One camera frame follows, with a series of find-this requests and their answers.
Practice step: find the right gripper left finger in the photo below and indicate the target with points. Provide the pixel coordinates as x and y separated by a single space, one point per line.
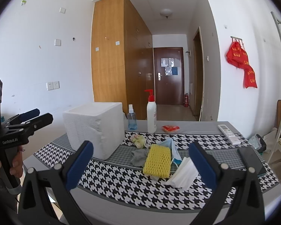
35 206

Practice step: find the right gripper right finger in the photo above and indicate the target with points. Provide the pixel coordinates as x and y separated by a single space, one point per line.
247 206

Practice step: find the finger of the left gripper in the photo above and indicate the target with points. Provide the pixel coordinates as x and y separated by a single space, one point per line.
23 117
31 125

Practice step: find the white foam sheet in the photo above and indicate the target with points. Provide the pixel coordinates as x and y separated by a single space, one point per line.
184 176

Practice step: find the blue surgical mask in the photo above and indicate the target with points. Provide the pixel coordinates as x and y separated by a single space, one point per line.
175 156

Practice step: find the yellow foam fruit net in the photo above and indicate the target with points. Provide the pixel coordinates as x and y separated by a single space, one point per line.
158 162

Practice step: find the grey towel cloth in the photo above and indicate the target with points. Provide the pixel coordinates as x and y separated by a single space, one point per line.
139 157

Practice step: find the green floral cloth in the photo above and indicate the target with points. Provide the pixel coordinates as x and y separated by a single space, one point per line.
138 140

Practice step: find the person's left hand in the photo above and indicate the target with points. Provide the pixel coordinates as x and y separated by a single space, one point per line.
17 166

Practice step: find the black smartphone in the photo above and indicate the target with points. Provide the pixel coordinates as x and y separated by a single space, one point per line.
251 159

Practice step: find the white remote control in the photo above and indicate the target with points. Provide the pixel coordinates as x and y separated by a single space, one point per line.
232 138

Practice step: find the white styrofoam box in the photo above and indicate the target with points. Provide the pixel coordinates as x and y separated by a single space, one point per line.
101 123

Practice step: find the blue spray bottle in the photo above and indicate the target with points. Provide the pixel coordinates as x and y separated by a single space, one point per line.
131 117

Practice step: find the red snack packet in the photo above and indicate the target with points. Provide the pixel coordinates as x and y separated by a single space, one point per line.
170 128

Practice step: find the wooden wardrobe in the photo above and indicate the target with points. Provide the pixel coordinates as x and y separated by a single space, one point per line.
121 56

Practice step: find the red fire extinguisher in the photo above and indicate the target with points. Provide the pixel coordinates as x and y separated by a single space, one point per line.
186 100

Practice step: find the white pump bottle red cap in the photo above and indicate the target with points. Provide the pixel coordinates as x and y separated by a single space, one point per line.
151 112

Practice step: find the dark red entry door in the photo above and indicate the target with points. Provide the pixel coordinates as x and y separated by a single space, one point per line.
169 75

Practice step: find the ceiling lamp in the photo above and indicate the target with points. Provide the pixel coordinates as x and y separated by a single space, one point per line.
166 13

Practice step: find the white wall socket pair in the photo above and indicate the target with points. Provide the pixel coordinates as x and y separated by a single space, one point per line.
52 85

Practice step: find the white wall switch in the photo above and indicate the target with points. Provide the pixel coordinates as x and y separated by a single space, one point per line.
57 42

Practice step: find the side doorway frame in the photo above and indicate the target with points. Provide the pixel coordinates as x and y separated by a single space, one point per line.
198 75

